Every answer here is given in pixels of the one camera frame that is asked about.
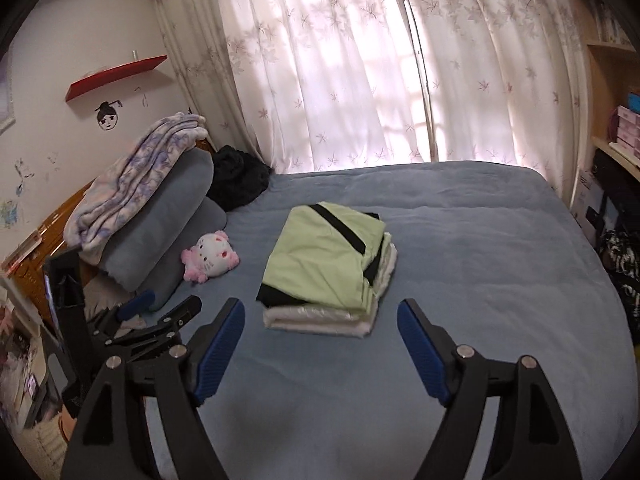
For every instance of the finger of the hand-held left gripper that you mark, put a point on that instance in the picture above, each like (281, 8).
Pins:
(136, 306)
(180, 314)

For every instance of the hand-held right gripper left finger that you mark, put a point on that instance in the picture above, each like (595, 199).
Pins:
(220, 355)

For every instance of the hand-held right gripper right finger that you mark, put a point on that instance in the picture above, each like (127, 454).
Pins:
(422, 355)

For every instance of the green and black jacket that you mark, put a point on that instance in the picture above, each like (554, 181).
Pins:
(315, 255)

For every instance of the pink and white plush toy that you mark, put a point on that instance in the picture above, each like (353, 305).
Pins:
(212, 255)

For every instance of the cluttered side table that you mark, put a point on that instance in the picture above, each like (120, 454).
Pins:
(20, 360)

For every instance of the cream quilted jacket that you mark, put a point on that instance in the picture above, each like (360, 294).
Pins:
(320, 321)

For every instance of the purple floral blanket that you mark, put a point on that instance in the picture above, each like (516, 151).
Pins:
(130, 170)

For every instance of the black and white patterned cloth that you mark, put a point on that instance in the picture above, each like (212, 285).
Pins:
(622, 270)

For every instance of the white box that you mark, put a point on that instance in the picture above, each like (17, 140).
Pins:
(582, 195)

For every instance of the black bag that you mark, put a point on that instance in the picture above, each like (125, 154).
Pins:
(620, 195)

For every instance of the white floral curtain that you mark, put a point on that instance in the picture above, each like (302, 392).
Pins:
(325, 85)

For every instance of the wooden bookshelf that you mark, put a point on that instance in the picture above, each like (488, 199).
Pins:
(600, 110)

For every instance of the stack of pink boxes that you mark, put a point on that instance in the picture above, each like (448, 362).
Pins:
(627, 127)

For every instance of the blue box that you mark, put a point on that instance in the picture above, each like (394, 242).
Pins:
(634, 101)

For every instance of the framed wall picture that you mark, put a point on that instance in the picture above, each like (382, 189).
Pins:
(5, 95)

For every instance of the red wall shelf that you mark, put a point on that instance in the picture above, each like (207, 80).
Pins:
(115, 72)

